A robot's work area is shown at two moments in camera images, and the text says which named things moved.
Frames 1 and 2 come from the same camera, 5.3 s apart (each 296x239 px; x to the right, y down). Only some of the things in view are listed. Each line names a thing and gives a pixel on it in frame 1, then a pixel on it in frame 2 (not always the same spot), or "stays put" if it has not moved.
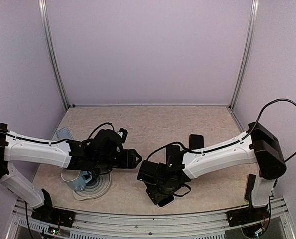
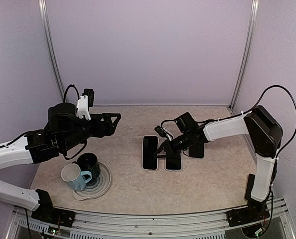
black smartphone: [166, 201] -> [150, 146]
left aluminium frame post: [42, 5] stays put
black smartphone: [249, 186] stays put
